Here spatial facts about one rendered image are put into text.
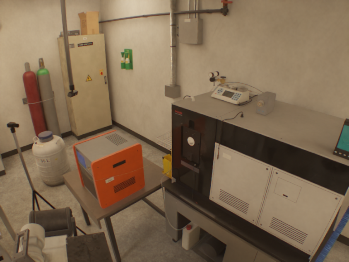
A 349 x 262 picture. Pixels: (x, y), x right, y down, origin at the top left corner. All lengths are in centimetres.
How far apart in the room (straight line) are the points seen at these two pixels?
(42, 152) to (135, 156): 172
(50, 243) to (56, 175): 260
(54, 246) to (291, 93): 219
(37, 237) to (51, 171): 267
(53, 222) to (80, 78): 362
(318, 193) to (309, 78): 127
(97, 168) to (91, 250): 93
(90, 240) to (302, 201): 104
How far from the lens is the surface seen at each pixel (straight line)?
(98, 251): 73
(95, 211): 181
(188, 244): 231
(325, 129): 150
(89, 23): 435
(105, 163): 161
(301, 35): 227
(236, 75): 257
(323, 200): 128
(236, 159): 138
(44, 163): 326
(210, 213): 169
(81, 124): 448
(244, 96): 170
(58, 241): 77
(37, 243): 64
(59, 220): 85
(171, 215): 207
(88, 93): 440
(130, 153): 169
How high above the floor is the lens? 193
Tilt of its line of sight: 25 degrees down
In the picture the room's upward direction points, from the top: straight up
